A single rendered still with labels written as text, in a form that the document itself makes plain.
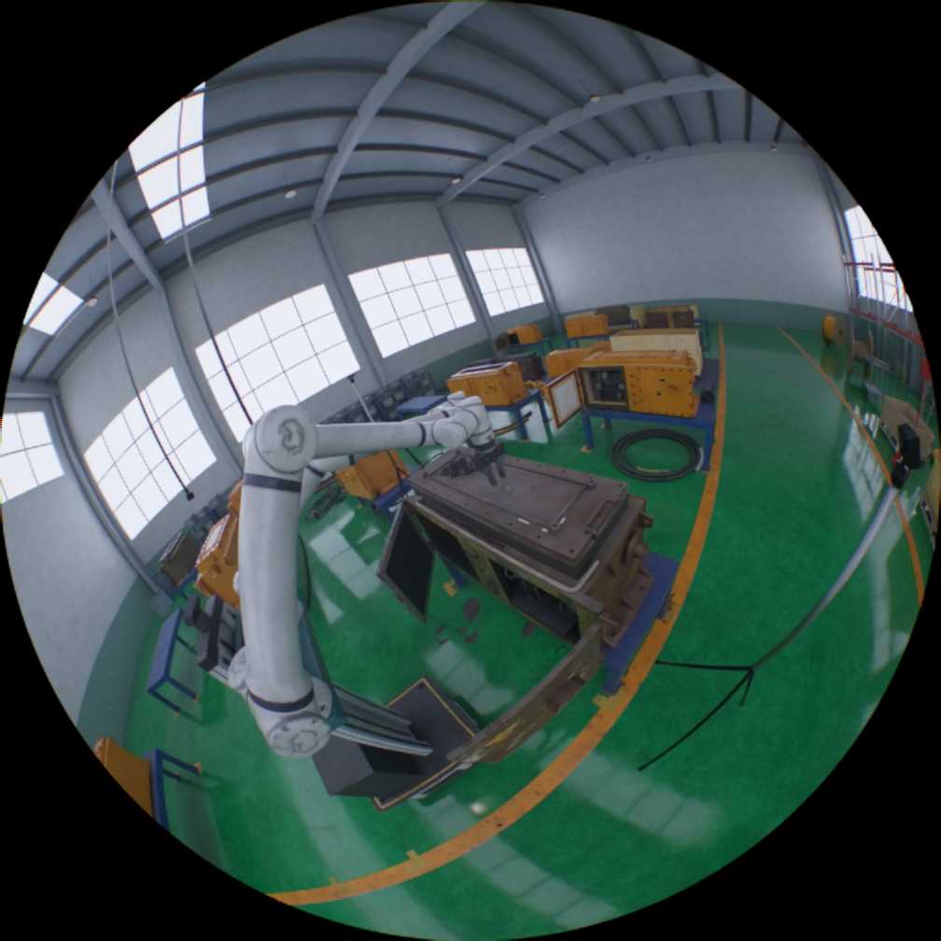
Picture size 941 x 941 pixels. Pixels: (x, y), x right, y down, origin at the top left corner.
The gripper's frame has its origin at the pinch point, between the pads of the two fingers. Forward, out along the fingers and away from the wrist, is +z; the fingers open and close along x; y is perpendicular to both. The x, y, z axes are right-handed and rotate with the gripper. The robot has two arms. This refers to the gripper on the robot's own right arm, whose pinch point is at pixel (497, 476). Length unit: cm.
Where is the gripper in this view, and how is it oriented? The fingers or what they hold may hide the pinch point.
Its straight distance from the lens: 112.1
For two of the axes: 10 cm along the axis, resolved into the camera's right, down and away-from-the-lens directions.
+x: 7.2, -5.5, 4.3
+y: 6.1, 1.9, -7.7
